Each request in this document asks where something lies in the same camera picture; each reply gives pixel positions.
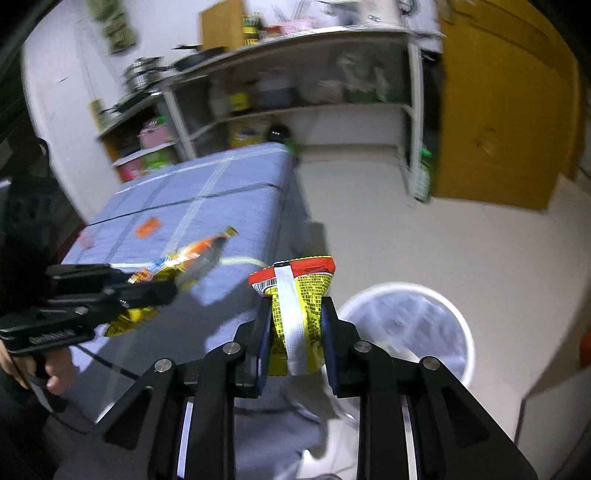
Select gold ice cream wrapper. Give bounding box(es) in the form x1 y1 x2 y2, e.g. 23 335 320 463
103 226 238 337

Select white metal shelf rack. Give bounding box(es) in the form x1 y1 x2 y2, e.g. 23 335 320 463
160 25 443 197

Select yellow wooden door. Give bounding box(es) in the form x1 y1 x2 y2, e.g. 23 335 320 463
434 1 582 210

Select wooden side shelf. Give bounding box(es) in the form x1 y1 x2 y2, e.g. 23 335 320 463
97 91 185 183

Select person's left hand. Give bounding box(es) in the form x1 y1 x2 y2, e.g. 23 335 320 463
1 344 79 395

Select white round trash bin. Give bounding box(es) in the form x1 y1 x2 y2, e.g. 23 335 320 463
338 282 476 387

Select orange seasoning sachet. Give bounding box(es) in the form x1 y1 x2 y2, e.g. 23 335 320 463
135 217 161 239

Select pink plastic basket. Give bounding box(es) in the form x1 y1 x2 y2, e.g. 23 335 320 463
138 124 173 149

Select black frying pan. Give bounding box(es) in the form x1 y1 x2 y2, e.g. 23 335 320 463
169 45 228 72

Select blue checked tablecloth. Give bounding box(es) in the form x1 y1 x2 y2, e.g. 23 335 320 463
56 143 308 479

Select small clear red-top packet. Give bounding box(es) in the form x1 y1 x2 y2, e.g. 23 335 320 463
77 230 95 251

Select dark soy sauce bottle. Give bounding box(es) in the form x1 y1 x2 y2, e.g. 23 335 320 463
266 123 291 144

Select yellow red noodle packet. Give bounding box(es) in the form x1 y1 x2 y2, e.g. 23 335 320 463
249 255 335 376

